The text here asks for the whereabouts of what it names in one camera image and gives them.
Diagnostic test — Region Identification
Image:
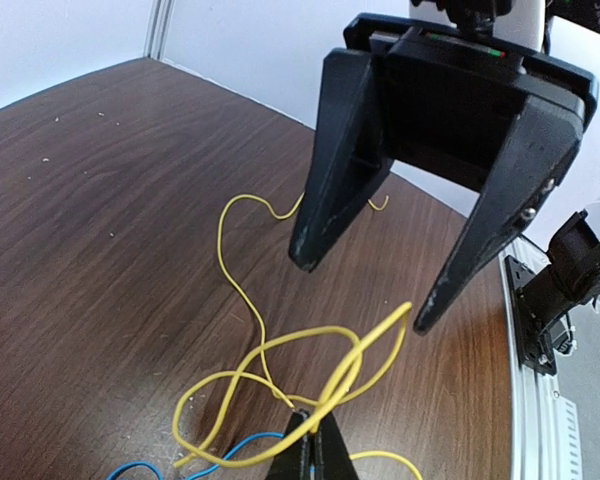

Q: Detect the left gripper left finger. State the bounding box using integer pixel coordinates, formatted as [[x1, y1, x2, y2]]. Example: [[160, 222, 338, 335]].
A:
[[265, 432, 314, 480]]

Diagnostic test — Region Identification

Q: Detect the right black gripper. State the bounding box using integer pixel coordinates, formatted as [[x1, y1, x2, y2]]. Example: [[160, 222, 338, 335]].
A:
[[289, 13, 598, 335]]

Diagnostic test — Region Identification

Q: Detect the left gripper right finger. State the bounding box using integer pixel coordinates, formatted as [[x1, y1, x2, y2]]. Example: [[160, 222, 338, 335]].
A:
[[313, 413, 358, 480]]

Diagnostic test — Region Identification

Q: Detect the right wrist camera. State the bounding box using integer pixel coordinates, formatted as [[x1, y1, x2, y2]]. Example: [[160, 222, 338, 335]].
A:
[[409, 0, 546, 51]]

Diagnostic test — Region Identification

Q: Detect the front aluminium rail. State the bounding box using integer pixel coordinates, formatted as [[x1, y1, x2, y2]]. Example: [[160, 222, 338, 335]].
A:
[[497, 234, 600, 480]]

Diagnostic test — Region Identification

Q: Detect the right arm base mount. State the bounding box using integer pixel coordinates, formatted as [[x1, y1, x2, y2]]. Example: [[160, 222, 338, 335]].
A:
[[504, 255, 577, 376]]

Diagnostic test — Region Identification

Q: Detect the right aluminium frame post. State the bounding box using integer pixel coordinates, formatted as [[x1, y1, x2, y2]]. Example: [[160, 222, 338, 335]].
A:
[[143, 0, 175, 61]]

